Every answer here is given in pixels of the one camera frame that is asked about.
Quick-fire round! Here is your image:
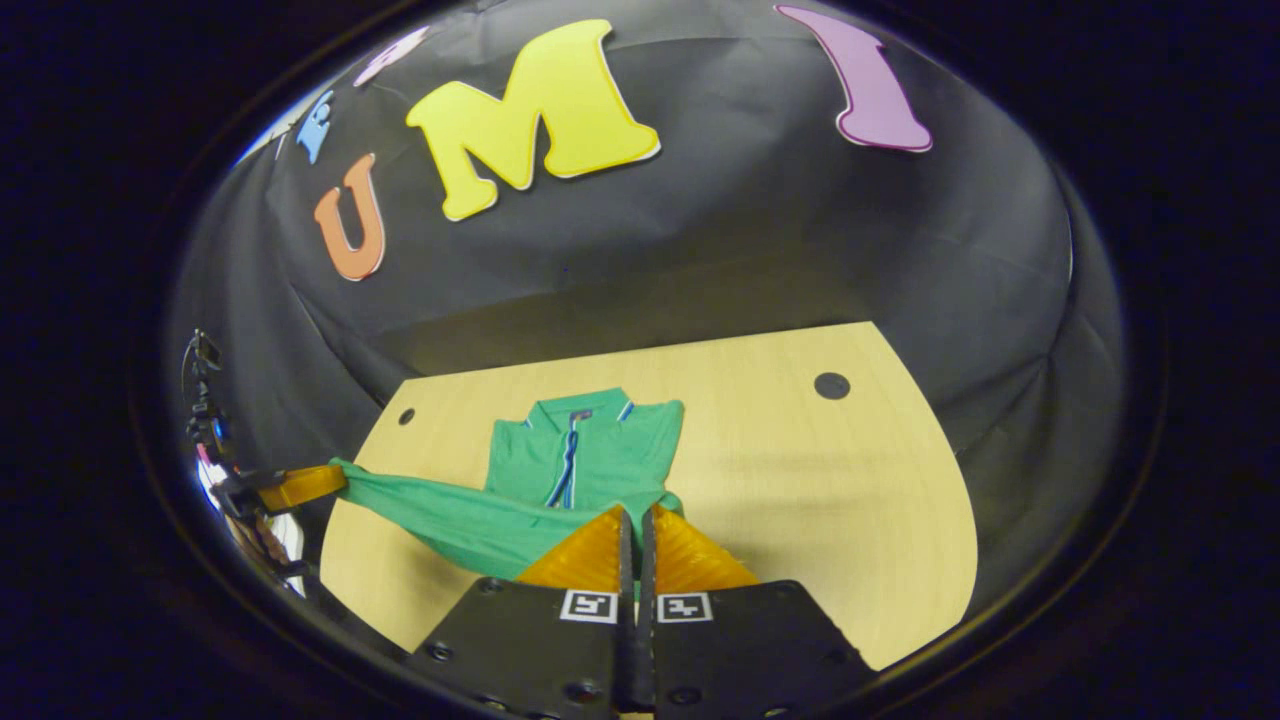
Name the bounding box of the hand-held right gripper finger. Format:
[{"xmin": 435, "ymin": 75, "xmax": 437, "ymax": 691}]
[
  {"xmin": 640, "ymin": 502, "xmax": 881, "ymax": 720},
  {"xmin": 403, "ymin": 503, "xmax": 639, "ymax": 720}
]

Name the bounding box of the black camera stand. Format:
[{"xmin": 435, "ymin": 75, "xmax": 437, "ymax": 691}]
[{"xmin": 182, "ymin": 328, "xmax": 236, "ymax": 469}]

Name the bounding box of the black backdrop cloth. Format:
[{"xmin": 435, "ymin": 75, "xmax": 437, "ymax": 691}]
[{"xmin": 165, "ymin": 0, "xmax": 1126, "ymax": 621}]

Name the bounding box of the green T-shirt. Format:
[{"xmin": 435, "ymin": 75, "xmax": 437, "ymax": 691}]
[{"xmin": 330, "ymin": 387, "xmax": 687, "ymax": 581}]

